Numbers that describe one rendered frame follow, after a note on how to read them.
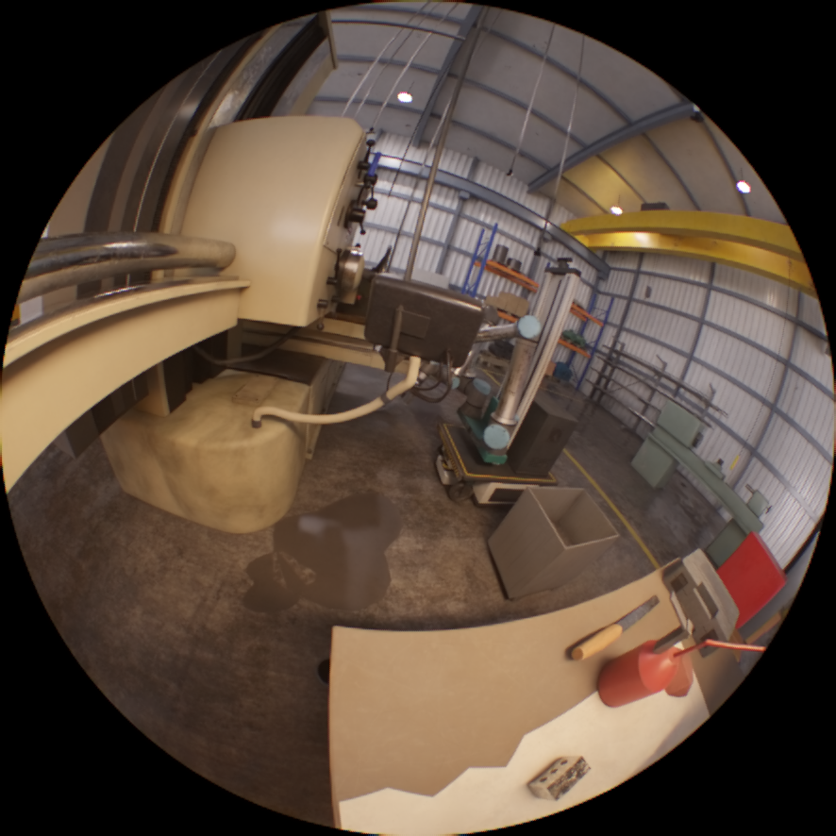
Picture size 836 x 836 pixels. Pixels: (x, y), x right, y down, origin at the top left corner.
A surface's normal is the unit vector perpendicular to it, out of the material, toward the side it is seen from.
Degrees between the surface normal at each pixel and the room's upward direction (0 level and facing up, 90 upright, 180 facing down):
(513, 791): 0
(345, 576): 0
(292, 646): 0
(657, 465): 90
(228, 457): 90
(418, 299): 109
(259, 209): 90
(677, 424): 90
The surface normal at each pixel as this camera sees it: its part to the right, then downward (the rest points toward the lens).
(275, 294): 0.15, 0.49
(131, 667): 0.28, -0.85
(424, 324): -0.19, 0.69
